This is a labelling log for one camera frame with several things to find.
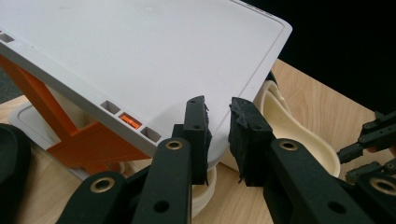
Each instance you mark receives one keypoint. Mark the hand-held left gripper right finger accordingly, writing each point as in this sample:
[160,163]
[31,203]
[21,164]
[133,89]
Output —
[249,149]

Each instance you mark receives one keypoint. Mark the white shoe rack orange supports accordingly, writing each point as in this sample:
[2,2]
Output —
[140,46]

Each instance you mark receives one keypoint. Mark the black slipper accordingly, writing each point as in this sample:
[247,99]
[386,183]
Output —
[12,161]

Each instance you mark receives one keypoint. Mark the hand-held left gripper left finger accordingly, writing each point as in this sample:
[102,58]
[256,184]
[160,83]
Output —
[196,140]

